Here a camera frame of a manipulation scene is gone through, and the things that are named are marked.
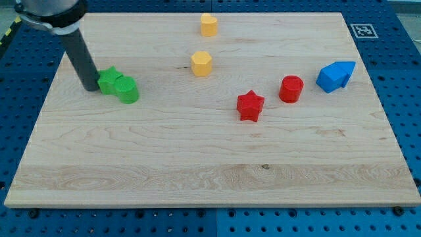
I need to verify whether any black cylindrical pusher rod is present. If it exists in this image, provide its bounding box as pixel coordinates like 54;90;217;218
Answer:
59;29;100;92

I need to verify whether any green star block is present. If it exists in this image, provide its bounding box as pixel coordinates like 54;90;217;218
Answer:
97;66;123;95

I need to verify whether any red star block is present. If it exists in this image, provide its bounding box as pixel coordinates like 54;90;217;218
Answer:
237;90;265;122

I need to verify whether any green cylinder block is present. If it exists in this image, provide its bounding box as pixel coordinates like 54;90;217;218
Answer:
114;76;139;104

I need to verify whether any yellow hexagon block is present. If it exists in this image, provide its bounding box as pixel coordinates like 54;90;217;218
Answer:
191;51;212;77

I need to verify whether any wooden board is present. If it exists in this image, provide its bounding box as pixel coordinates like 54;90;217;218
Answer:
5;13;420;209

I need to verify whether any yellow heart block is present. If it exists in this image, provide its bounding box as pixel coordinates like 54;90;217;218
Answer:
200;13;218;37

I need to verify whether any red cylinder block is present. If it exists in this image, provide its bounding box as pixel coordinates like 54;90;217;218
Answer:
279;75;304;103

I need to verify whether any blue cube block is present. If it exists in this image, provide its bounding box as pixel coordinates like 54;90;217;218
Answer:
316;62;350;93

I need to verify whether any blue triangle block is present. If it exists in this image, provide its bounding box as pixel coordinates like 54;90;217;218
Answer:
335;61;356;88

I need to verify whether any white fiducial marker tag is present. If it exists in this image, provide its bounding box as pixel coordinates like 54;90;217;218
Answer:
351;23;378;39

